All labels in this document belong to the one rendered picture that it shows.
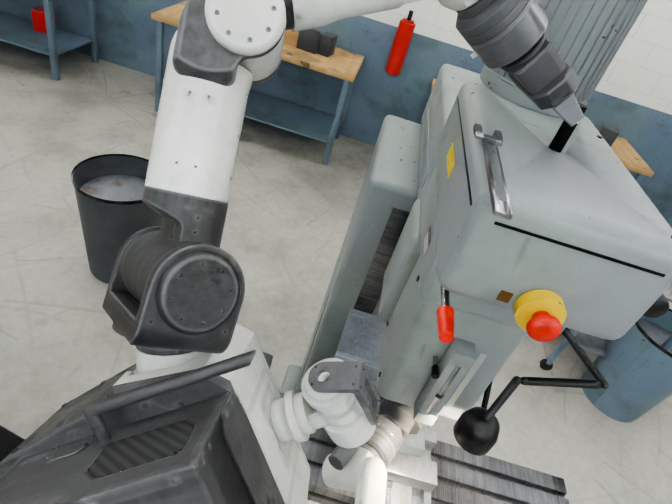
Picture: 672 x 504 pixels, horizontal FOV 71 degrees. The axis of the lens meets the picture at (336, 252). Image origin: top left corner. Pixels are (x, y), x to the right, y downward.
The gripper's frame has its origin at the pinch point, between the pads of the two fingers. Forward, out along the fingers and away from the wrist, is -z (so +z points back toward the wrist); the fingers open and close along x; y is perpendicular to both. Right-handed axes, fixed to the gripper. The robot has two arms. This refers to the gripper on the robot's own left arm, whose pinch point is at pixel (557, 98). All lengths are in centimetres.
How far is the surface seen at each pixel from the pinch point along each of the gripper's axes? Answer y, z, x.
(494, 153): -10.2, 5.7, 9.2
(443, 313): -27.5, -2.2, 19.6
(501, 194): -11.8, 8.2, 19.8
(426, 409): -50, -29, 12
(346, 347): -83, -46, -33
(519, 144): -7.4, -0.7, 2.1
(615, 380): -51, -250, -96
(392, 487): -78, -51, 11
